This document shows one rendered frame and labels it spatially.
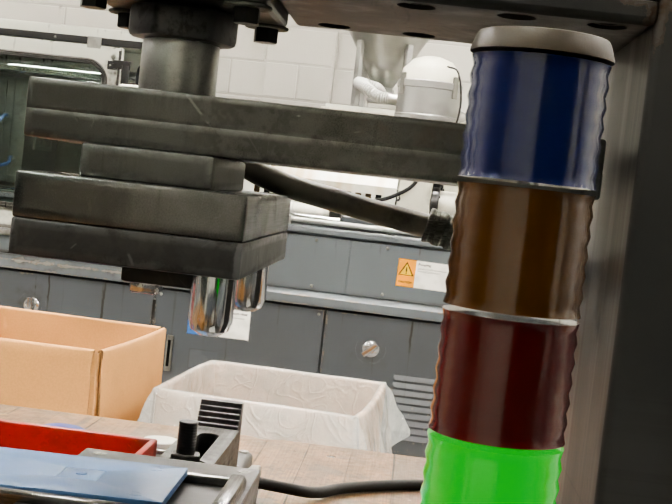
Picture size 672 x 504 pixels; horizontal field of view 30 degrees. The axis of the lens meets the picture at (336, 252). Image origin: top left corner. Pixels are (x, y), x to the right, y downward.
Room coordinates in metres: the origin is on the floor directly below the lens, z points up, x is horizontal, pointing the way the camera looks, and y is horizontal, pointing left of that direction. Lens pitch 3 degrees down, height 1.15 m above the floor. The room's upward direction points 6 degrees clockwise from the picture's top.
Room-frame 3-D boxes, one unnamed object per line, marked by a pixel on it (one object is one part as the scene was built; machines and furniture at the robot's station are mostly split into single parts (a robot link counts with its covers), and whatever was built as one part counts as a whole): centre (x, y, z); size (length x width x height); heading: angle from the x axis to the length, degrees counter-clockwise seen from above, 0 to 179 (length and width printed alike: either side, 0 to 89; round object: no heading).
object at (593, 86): (0.35, -0.05, 1.17); 0.04 x 0.04 x 0.03
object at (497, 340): (0.35, -0.05, 1.10); 0.04 x 0.04 x 0.03
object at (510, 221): (0.35, -0.05, 1.14); 0.04 x 0.04 x 0.03
